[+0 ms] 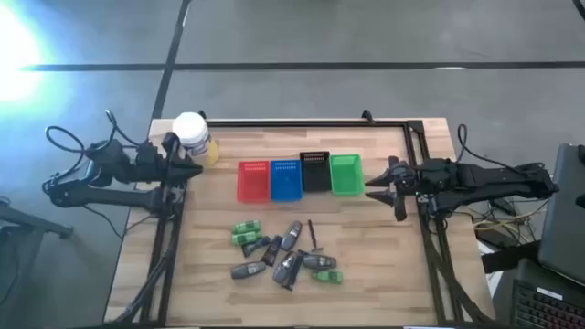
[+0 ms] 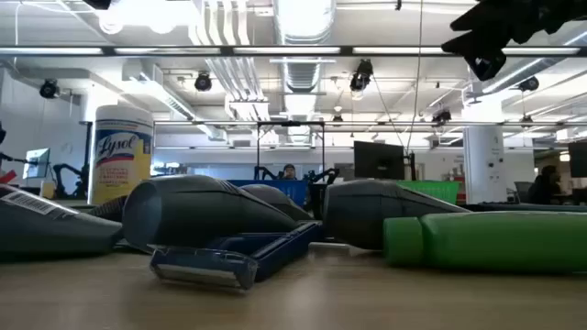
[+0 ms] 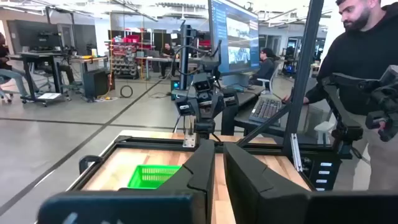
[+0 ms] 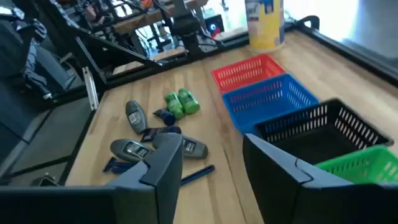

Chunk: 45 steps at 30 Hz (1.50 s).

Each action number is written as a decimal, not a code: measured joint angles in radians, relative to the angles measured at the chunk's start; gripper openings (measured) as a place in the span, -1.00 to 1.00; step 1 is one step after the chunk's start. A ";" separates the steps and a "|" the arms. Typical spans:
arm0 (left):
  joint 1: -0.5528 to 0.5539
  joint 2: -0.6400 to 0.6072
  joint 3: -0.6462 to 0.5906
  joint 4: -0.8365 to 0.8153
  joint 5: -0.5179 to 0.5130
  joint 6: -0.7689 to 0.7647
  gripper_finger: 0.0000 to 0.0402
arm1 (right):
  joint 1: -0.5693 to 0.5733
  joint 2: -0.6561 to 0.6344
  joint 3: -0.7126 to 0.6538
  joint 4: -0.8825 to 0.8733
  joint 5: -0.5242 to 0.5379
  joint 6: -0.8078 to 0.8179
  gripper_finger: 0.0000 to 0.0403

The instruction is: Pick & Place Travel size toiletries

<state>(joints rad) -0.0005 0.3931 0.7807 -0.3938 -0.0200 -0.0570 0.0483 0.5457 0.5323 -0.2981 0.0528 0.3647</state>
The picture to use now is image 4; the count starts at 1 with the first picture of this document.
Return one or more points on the dark blue travel tube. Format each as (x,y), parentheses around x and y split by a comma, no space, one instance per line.
(165,116)

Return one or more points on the wooden workbench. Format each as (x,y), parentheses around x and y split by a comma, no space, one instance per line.
(140,20)

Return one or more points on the red plastic basket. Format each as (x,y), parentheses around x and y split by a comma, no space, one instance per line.
(245,72)

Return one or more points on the black metal table frame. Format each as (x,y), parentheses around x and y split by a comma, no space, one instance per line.
(357,56)

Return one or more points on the yellow Lysol wipes canister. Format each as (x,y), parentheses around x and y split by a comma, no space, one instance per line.
(265,28)

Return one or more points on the green plastic basket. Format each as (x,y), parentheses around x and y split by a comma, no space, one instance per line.
(363,166)

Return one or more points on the green travel bottle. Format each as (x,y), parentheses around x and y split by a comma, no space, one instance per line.
(188,101)
(174,105)

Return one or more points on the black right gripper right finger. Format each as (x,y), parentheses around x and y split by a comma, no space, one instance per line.
(280,193)

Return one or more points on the grey packet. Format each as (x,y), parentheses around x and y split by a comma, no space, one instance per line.
(155,133)

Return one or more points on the silver aluminium rail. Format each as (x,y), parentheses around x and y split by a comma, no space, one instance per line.
(90,88)

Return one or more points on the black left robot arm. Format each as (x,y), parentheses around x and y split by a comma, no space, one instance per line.
(186,28)

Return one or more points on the black box with blue light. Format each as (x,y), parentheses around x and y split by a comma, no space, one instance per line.
(214,25)

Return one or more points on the blue plastic basket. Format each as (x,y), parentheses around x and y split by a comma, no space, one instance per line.
(267,102)

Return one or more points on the dark office chair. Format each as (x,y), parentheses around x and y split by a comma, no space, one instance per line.
(28,56)

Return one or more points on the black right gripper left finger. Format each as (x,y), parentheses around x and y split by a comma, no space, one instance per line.
(149,193)

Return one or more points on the black plastic basket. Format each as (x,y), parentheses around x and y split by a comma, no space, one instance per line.
(320,137)

